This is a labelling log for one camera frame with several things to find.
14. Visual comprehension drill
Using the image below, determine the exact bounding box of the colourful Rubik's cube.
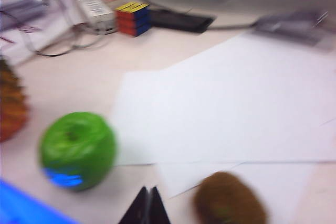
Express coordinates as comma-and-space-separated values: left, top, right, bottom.
114, 2, 152, 37

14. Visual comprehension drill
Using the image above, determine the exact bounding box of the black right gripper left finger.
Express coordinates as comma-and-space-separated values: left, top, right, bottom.
118, 186, 151, 224

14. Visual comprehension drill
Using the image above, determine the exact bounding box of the green plastic apple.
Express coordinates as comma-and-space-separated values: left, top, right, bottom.
38, 111, 118, 193

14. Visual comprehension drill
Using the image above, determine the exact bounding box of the white power strip cable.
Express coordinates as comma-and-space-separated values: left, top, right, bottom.
70, 22, 111, 49

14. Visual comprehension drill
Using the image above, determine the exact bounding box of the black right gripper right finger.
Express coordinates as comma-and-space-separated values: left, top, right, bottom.
150, 186, 171, 224

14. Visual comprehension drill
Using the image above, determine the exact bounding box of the white paper sheet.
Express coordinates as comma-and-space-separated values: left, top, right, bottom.
110, 32, 336, 166

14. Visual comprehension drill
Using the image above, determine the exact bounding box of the white power strip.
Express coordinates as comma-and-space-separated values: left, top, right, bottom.
78, 0, 116, 35

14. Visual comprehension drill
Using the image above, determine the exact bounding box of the plastic pineapple with green crown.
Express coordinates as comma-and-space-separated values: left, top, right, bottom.
0, 56, 31, 143

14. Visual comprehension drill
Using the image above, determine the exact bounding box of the thin black cable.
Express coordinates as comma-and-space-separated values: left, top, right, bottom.
0, 0, 103, 57

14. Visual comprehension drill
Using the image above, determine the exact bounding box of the black flat tray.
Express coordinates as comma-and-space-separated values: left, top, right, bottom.
149, 8, 217, 34

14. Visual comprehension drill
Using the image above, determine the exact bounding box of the white document pile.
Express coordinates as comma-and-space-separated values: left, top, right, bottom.
0, 0, 87, 65

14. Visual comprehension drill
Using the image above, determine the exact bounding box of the brown kiwi fruit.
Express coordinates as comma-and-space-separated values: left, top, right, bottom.
193, 171, 268, 224

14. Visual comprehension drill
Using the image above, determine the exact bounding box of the grey stapler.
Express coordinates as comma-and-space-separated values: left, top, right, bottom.
253, 11, 329, 45

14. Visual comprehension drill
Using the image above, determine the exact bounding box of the blue table edge strip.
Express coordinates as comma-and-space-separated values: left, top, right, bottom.
0, 178, 79, 224

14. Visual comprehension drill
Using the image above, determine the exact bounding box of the thick black cable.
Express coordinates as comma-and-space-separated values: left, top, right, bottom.
135, 0, 259, 30

